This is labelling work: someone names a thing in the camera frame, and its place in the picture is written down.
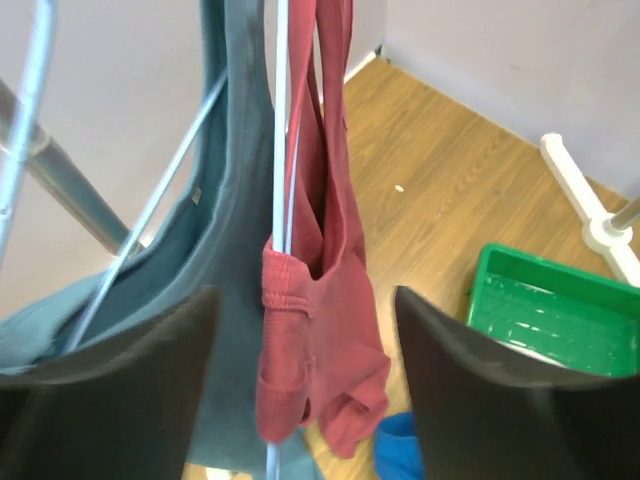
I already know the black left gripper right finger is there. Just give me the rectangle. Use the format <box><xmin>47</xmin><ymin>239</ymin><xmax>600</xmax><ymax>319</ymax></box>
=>
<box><xmin>394</xmin><ymin>286</ymin><xmax>639</xmax><ymax>479</ymax></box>

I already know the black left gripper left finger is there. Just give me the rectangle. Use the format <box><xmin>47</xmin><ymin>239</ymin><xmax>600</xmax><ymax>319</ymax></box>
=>
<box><xmin>1</xmin><ymin>287</ymin><xmax>219</xmax><ymax>479</ymax></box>

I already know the bright blue ribbed tank top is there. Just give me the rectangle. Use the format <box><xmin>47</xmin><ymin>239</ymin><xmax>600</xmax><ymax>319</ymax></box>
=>
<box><xmin>374</xmin><ymin>412</ymin><xmax>426</xmax><ymax>480</ymax></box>

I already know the maroon tank top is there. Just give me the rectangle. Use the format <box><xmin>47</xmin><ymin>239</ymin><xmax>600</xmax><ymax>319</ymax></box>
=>
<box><xmin>256</xmin><ymin>1</ymin><xmax>390</xmax><ymax>458</ymax></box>

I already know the light blue wire hanger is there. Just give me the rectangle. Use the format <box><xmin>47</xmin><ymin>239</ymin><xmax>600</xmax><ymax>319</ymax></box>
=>
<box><xmin>264</xmin><ymin>0</ymin><xmax>301</xmax><ymax>480</ymax></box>

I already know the blue hanger holding tank top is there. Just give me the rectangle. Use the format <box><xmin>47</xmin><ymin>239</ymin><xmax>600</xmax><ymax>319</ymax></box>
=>
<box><xmin>1</xmin><ymin>0</ymin><xmax>228</xmax><ymax>353</ymax></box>

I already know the teal blue tank top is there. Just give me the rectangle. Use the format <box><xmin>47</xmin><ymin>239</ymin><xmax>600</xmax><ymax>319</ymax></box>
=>
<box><xmin>1</xmin><ymin>1</ymin><xmax>274</xmax><ymax>479</ymax></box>

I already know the green plastic tray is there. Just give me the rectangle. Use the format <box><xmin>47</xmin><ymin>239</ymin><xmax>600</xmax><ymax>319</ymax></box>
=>
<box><xmin>466</xmin><ymin>243</ymin><xmax>639</xmax><ymax>377</ymax></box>

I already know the metal clothes rack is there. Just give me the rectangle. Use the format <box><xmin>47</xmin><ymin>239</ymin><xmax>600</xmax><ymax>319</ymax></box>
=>
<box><xmin>0</xmin><ymin>77</ymin><xmax>146</xmax><ymax>256</ymax></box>

